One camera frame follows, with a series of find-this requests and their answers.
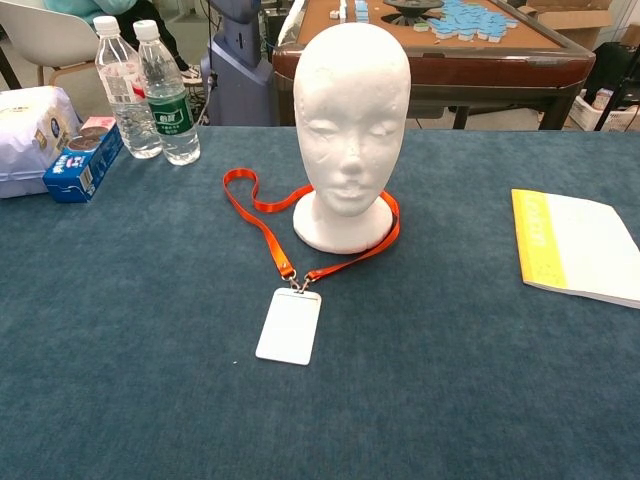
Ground blue grey machine base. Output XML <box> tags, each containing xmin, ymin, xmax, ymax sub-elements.
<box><xmin>200</xmin><ymin>0</ymin><xmax>275</xmax><ymax>127</ymax></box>

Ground white cloth bundle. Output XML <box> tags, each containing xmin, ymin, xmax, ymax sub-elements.
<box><xmin>276</xmin><ymin>0</ymin><xmax>307</xmax><ymax>49</ymax></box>

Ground water bottle red label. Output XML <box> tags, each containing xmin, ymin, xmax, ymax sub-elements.
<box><xmin>93</xmin><ymin>15</ymin><xmax>164</xmax><ymax>160</ymax></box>

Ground white plastic tissue pack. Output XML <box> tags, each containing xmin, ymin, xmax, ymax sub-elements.
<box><xmin>0</xmin><ymin>85</ymin><xmax>84</xmax><ymax>200</ymax></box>

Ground water bottle green label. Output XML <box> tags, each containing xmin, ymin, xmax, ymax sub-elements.
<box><xmin>132</xmin><ymin>20</ymin><xmax>202</xmax><ymax>167</ymax></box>

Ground white foam mannequin head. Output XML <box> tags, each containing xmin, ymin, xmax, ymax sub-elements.
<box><xmin>292</xmin><ymin>22</ymin><xmax>413</xmax><ymax>255</ymax></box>

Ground white ID badge holder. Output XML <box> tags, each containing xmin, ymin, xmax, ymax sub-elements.
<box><xmin>255</xmin><ymin>287</ymin><xmax>323</xmax><ymax>367</ymax></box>

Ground seated person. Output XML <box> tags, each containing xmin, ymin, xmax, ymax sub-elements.
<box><xmin>42</xmin><ymin>0</ymin><xmax>201</xmax><ymax>81</ymax></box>

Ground blue velvet tablecloth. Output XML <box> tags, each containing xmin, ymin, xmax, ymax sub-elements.
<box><xmin>0</xmin><ymin>125</ymin><xmax>640</xmax><ymax>480</ymax></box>

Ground black round disc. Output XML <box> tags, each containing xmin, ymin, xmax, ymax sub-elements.
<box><xmin>382</xmin><ymin>0</ymin><xmax>445</xmax><ymax>26</ymax></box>

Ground white storage basket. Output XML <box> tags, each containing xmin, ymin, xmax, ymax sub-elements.
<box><xmin>568</xmin><ymin>88</ymin><xmax>640</xmax><ymax>134</ymax></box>

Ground yellow and white book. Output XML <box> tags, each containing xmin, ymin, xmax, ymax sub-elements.
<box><xmin>510</xmin><ymin>188</ymin><xmax>640</xmax><ymax>310</ymax></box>

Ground orange lanyard strap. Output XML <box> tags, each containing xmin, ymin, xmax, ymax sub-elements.
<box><xmin>222</xmin><ymin>168</ymin><xmax>402</xmax><ymax>281</ymax></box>

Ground black chair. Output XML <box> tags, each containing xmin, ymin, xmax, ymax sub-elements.
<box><xmin>582</xmin><ymin>42</ymin><xmax>640</xmax><ymax>132</ymax></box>

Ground blue cookie box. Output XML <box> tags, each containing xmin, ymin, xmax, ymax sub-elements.
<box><xmin>42</xmin><ymin>123</ymin><xmax>125</xmax><ymax>204</ymax></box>

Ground brown mahjong table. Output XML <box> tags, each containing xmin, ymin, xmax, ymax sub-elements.
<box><xmin>272</xmin><ymin>0</ymin><xmax>597</xmax><ymax>131</ymax></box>

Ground white chair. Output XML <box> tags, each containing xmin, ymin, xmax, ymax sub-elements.
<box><xmin>0</xmin><ymin>0</ymin><xmax>101</xmax><ymax>89</ymax></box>

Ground row of mahjong tiles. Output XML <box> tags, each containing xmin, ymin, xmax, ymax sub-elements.
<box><xmin>327</xmin><ymin>0</ymin><xmax>371</xmax><ymax>24</ymax></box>

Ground brown cardboard box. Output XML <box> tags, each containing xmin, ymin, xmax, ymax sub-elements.
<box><xmin>517</xmin><ymin>0</ymin><xmax>614</xmax><ymax>51</ymax></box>

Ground small pink box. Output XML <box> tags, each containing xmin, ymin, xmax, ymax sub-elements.
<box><xmin>79</xmin><ymin>116</ymin><xmax>117</xmax><ymax>134</ymax></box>

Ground pile of blue mahjong tiles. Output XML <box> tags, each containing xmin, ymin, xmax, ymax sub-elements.
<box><xmin>414</xmin><ymin>0</ymin><xmax>519</xmax><ymax>44</ymax></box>

